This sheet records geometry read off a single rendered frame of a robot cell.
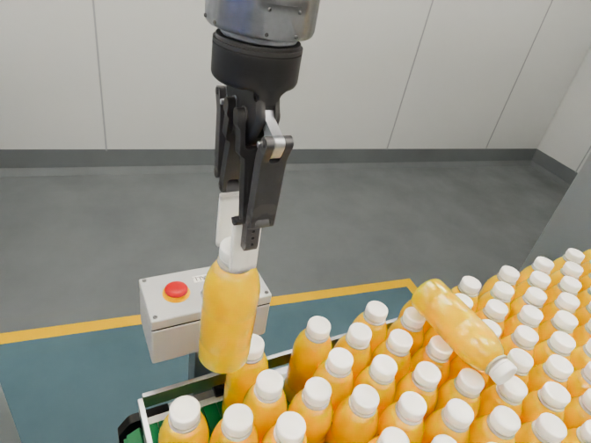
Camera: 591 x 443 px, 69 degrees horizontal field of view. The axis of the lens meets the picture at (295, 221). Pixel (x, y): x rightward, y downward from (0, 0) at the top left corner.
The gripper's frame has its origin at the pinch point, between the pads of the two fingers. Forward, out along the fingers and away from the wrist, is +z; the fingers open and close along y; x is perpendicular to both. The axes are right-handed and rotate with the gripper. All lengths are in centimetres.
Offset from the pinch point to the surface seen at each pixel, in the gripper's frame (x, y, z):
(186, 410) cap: -6.1, 3.8, 24.8
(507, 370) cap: 37.5, 16.6, 19.7
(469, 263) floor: 210, -99, 134
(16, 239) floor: -46, -188, 134
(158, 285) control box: -4.8, -18.6, 23.5
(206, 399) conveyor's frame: 1.0, -8.2, 43.5
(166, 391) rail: -6.2, -7.0, 35.8
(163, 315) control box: -5.6, -11.9, 23.5
